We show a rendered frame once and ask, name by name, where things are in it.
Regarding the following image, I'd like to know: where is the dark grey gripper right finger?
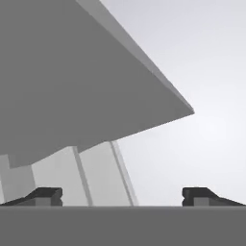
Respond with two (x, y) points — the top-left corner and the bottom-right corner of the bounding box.
(181, 186), (246, 208)

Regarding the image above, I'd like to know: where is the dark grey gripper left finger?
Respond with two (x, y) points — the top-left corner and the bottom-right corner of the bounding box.
(0, 186), (63, 208)

